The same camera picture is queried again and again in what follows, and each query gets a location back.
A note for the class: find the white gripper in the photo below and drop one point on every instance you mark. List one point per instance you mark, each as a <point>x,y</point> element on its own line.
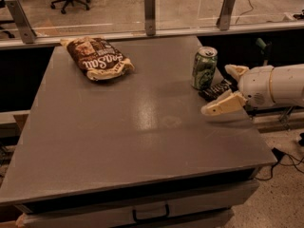
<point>255,85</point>

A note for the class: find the black rxbar chocolate bar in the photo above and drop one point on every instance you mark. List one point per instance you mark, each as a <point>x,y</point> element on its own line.
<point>213,92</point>

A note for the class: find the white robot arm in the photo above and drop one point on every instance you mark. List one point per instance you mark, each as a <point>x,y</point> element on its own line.
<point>287,85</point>

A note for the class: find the green soda can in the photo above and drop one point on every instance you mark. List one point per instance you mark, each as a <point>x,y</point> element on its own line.
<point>204,67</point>

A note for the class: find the brown sea salt chip bag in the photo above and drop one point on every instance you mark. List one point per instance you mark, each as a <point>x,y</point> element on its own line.
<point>96,58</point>

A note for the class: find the glass barrier panel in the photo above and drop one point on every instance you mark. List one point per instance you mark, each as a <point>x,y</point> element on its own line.
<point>50,18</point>

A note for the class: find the right metal glass bracket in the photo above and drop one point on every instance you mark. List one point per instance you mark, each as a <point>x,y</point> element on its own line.
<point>224,19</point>

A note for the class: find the metal glass bracket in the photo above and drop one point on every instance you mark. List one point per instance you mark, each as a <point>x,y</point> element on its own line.
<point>224,19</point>
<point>150,17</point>
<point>21,21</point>

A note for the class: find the middle metal glass bracket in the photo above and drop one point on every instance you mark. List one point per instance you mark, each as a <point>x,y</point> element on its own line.
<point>150,17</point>

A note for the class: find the grey drawer with black handle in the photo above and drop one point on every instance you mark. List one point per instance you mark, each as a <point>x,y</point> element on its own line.
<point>209,207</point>

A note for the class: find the left metal glass bracket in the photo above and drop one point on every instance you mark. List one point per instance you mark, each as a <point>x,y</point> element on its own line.
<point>21,21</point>

